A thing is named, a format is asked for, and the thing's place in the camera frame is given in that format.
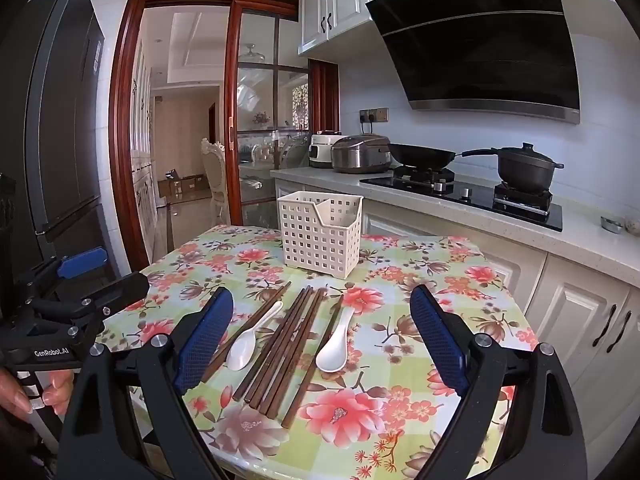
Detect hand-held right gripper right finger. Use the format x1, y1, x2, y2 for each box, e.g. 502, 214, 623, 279
409, 284, 588, 480

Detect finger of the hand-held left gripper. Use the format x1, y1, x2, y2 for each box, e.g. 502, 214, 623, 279
30, 271, 151, 336
30, 246, 108, 291

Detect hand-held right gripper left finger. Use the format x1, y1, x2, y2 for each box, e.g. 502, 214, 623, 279
57, 287, 236, 480

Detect white ceramic spoon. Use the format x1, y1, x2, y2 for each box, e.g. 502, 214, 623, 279
315, 306, 356, 373
226, 301, 284, 372

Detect bunch of wooden chopsticks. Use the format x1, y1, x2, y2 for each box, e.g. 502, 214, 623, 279
200, 281, 346, 429

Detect white perforated plastic utensil basket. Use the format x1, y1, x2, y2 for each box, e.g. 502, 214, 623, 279
277, 190, 364, 279

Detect person's left hand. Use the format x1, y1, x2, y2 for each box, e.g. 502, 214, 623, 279
0, 365, 76, 423

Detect floral plastic tablecloth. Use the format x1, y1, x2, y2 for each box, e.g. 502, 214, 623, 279
75, 224, 541, 480

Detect brown cardboard box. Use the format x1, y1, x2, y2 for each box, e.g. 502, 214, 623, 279
157, 175, 206, 198

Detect dark grey refrigerator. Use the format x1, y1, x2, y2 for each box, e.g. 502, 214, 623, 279
0, 0, 121, 286

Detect white carved dining chair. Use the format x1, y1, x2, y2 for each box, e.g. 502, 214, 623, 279
201, 137, 232, 226

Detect black glass gas cooktop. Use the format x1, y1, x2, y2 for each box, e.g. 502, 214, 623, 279
359, 165, 563, 232

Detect black wok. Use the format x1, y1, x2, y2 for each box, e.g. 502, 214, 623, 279
387, 142, 501, 170

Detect black lidded cooking pot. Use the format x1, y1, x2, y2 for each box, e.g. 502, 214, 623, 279
496, 142, 565, 193

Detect silver rice cooker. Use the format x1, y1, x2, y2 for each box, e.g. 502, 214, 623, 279
331, 134, 393, 174

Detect wooden framed glass sliding door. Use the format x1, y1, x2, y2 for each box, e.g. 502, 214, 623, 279
223, 1, 341, 228

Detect white electric pressure cooker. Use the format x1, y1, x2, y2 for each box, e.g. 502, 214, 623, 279
307, 131, 346, 169

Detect black glass range hood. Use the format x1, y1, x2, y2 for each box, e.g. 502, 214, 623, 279
365, 0, 582, 125

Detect red wooden door frame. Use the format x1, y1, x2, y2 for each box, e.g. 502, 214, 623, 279
108, 0, 301, 273

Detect white wall cabinets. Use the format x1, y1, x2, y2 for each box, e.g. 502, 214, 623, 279
297, 0, 616, 57

